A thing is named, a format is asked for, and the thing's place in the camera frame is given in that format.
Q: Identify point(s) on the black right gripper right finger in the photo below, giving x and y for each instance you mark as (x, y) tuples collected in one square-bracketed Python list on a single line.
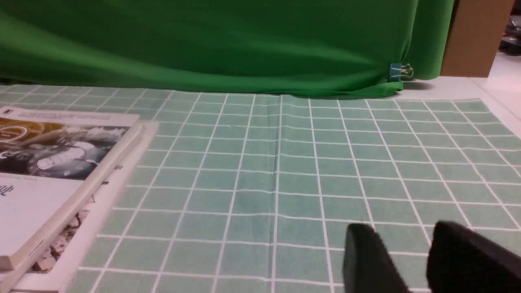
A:
[(463, 261)]

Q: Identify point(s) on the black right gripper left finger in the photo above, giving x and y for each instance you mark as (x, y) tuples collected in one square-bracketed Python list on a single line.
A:
[(368, 266)]

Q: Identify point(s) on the green checkered tablecloth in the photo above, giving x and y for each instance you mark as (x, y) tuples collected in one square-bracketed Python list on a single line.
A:
[(253, 193)]

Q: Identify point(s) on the blue binder clip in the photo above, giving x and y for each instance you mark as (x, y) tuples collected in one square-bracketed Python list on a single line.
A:
[(399, 72)]

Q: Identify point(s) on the green backdrop cloth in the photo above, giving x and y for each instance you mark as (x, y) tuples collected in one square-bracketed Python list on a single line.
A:
[(297, 47)]

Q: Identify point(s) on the brown cardboard box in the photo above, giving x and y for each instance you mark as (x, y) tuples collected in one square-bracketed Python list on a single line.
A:
[(475, 33)]

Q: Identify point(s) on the white bottom book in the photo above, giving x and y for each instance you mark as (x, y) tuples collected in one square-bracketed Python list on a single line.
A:
[(50, 269)]

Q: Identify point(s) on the white book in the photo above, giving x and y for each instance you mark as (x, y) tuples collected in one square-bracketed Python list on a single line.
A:
[(47, 158), (50, 269)]

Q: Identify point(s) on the white top book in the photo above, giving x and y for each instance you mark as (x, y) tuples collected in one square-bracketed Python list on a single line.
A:
[(47, 158)]

